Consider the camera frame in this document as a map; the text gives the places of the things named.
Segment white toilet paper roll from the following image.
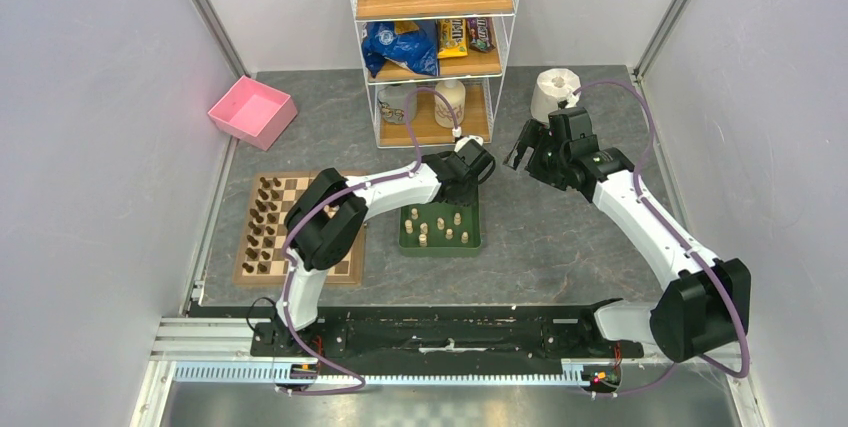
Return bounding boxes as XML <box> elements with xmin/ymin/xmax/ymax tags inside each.
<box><xmin>530</xmin><ymin>68</ymin><xmax>581</xmax><ymax>123</ymax></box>

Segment grey patterned mug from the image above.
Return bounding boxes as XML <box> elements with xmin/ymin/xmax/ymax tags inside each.
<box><xmin>377</xmin><ymin>84</ymin><xmax>418</xmax><ymax>124</ymax></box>

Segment blue snack bag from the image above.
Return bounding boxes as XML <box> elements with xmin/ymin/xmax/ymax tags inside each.
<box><xmin>360</xmin><ymin>20</ymin><xmax>440</xmax><ymax>77</ymax></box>

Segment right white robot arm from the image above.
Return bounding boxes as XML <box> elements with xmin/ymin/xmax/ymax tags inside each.
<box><xmin>505</xmin><ymin>108</ymin><xmax>751</xmax><ymax>362</ymax></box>

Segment white wire wooden shelf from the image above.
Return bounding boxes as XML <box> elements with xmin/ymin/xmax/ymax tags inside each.
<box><xmin>350</xmin><ymin>0</ymin><xmax>520</xmax><ymax>141</ymax></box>

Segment pink plastic bin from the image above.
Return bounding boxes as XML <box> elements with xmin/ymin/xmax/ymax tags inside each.
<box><xmin>207</xmin><ymin>76</ymin><xmax>298</xmax><ymax>151</ymax></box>

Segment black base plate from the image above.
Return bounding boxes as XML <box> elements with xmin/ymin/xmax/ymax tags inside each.
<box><xmin>248</xmin><ymin>304</ymin><xmax>645</xmax><ymax>359</ymax></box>

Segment white patterned bottle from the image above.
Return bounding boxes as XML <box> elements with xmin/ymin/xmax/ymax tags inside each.
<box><xmin>434</xmin><ymin>79</ymin><xmax>466</xmax><ymax>128</ymax></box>

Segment brown candy bag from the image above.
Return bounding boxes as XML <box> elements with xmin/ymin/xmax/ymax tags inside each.
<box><xmin>466</xmin><ymin>17</ymin><xmax>496</xmax><ymax>53</ymax></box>

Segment aluminium rail frame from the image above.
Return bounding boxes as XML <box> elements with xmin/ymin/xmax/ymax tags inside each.
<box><xmin>132</xmin><ymin>299</ymin><xmax>768</xmax><ymax>426</ymax></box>

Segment green metal tray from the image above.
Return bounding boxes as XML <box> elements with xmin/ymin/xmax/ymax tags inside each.
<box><xmin>398</xmin><ymin>189</ymin><xmax>483</xmax><ymax>258</ymax></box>

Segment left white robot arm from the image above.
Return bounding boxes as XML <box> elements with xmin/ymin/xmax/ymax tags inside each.
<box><xmin>275</xmin><ymin>136</ymin><xmax>495</xmax><ymax>356</ymax></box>

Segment wooden chess board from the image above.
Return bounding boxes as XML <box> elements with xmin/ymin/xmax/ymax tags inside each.
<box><xmin>232</xmin><ymin>172</ymin><xmax>370</xmax><ymax>289</ymax></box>

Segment yellow candy bag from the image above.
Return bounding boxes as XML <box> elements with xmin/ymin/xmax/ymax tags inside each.
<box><xmin>437</xmin><ymin>18</ymin><xmax>468</xmax><ymax>60</ymax></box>

